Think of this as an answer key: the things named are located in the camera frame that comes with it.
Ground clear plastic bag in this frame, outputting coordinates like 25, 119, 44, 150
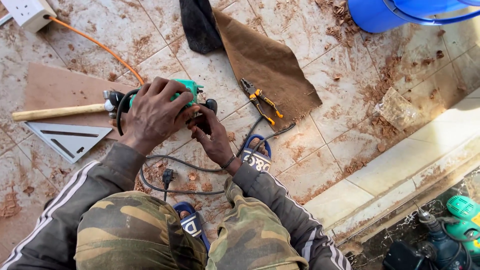
374, 87, 421, 130

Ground blue slide sandal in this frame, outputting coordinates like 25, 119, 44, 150
239, 134, 273, 173
173, 201, 212, 253

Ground blue plastic bucket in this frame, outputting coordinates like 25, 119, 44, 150
347, 0, 480, 34

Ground camouflage trousers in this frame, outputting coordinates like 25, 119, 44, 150
73, 176, 310, 270

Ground brown flat board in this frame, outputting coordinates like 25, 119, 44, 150
24, 62, 140, 142

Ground white power strip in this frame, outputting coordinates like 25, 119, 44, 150
0, 0, 58, 34

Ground person's right hand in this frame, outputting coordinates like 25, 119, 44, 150
187, 104, 238, 168

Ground black power cable with plug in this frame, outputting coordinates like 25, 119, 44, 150
115, 89, 297, 202

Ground wooden handled hammer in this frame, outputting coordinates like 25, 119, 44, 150
11, 90, 117, 122

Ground dark beaded bracelet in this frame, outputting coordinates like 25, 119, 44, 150
220, 152, 237, 170

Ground dark blue electric drill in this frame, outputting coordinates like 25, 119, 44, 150
382, 209, 480, 270

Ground brown cloth sheet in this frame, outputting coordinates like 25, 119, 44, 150
212, 8, 323, 132

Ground green and black power tool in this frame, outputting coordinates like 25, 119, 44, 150
103, 79, 218, 136

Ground black cloth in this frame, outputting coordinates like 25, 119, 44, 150
179, 0, 224, 55

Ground grey metal triangle square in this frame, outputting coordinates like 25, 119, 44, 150
23, 121, 113, 164

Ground yellow and black pliers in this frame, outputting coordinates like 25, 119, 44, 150
240, 77, 284, 127

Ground person's left hand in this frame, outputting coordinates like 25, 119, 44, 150
119, 76, 201, 156

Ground orange cable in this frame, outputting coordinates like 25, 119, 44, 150
44, 15, 145, 86

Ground green power tool with label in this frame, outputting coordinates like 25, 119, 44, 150
445, 195, 480, 260

